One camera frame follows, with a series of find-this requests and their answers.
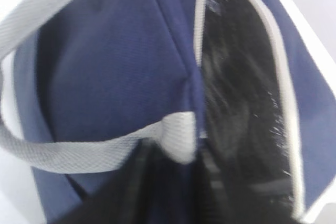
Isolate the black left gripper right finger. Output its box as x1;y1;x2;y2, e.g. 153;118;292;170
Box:
198;140;297;223

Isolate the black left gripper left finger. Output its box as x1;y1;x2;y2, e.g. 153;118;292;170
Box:
55;140;196;224

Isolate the navy blue lunch bag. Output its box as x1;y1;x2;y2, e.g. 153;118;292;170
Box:
1;0;335;223

